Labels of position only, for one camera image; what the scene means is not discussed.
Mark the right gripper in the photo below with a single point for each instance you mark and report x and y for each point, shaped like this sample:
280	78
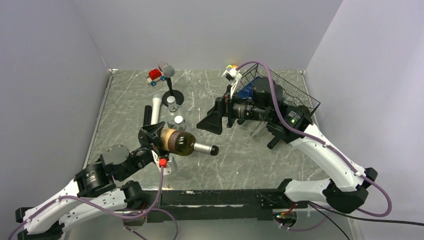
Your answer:
213	122

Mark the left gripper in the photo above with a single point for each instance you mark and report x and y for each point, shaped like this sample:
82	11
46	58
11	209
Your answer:
153	131

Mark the clear round bottle front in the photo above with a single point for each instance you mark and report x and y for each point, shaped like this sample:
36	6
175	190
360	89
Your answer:
179	123

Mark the clear round bottle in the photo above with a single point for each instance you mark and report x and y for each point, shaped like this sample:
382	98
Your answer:
179	123
173	110

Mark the dark wine bottle silver neck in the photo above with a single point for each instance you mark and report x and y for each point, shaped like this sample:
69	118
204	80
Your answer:
184	143

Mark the clear glass bottle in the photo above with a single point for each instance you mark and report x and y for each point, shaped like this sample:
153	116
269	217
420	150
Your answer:
254	133

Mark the blue square glass bottle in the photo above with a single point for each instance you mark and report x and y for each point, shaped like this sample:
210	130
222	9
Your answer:
246	92

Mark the dark green wine bottle front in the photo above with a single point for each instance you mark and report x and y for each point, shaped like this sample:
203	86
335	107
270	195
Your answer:
275	140

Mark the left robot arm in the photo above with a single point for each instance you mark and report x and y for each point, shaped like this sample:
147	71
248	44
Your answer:
93	190

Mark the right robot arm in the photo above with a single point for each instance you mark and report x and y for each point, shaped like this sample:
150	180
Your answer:
346	187

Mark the black white handheld microphone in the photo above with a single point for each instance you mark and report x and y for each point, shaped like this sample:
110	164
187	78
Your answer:
152	112

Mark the yellow green toy block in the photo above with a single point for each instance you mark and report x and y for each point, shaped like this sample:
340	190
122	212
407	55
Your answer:
229	67

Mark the red toy block car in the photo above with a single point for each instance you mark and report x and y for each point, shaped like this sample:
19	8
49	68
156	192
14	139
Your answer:
155	76

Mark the glitter microphone on stand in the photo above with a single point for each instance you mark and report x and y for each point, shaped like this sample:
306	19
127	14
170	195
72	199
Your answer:
167	70

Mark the black base bar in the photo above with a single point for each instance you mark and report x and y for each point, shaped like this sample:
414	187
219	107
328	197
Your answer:
259	204

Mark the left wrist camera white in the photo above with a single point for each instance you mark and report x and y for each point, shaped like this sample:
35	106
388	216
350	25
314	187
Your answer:
167	164

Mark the black wire wine rack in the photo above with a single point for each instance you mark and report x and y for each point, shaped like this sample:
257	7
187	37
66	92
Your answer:
292	95

